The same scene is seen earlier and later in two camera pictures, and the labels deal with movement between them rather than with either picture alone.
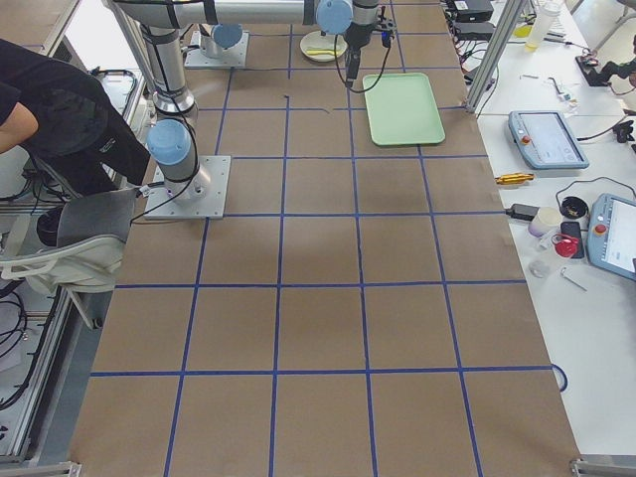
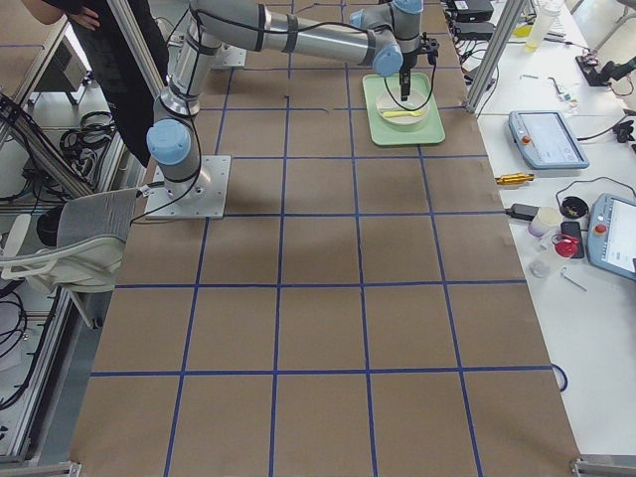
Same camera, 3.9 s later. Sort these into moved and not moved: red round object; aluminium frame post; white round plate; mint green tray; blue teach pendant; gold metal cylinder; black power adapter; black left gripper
Moved: white round plate; black left gripper
Not moved: gold metal cylinder; red round object; mint green tray; blue teach pendant; black power adapter; aluminium frame post
